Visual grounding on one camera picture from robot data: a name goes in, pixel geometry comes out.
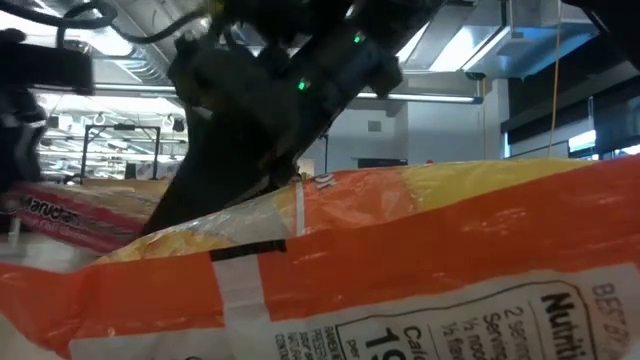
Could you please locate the ceiling light tube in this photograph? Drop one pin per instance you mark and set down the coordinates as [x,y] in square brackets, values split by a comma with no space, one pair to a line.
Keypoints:
[425,97]
[135,88]

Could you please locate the black rack frame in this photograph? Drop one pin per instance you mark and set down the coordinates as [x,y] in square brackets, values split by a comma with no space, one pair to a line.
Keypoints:
[125,127]

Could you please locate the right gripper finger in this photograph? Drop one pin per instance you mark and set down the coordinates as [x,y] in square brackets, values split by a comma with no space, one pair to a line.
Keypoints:
[225,165]

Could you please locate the orange Maruchan ramen packet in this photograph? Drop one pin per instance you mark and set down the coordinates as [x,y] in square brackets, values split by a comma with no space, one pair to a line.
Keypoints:
[400,240]

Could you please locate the silver ventilation duct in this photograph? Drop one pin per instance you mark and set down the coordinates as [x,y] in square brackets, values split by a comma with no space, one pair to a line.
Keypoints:
[540,45]

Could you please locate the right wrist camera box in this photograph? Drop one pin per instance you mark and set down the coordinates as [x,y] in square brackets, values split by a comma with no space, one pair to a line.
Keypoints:
[220,75]

